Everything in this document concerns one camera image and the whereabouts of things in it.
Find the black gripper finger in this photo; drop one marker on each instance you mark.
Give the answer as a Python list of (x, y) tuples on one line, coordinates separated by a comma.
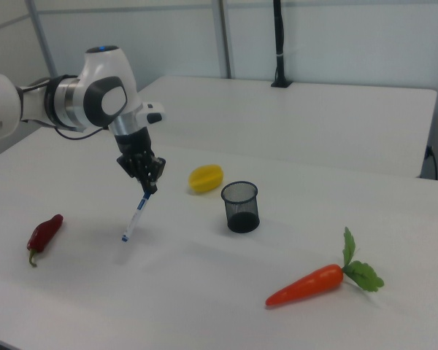
[(142, 175), (158, 169)]

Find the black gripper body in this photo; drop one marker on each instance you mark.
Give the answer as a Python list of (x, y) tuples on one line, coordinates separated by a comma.
[(133, 146)]

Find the blue white marker pen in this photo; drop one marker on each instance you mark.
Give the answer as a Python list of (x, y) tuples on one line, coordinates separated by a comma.
[(135, 217)]

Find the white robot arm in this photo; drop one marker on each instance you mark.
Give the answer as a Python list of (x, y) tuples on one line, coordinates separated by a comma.
[(106, 73)]

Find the black mesh pen cup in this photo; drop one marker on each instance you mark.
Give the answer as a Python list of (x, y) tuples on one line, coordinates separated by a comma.
[(242, 218)]

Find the yellow toy starfruit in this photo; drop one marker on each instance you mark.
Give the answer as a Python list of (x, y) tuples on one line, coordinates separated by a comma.
[(206, 179)]

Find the red toy chili pepper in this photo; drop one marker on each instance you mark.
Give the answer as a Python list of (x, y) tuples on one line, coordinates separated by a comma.
[(45, 231)]

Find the orange toy carrot green leaves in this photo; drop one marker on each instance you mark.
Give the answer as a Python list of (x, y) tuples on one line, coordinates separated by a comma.
[(306, 284)]

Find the grey partition frame post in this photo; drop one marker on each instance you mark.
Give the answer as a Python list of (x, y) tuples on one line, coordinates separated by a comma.
[(223, 36), (44, 40)]

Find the black camera stand pole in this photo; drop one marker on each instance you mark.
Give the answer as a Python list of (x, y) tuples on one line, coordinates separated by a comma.
[(278, 43)]

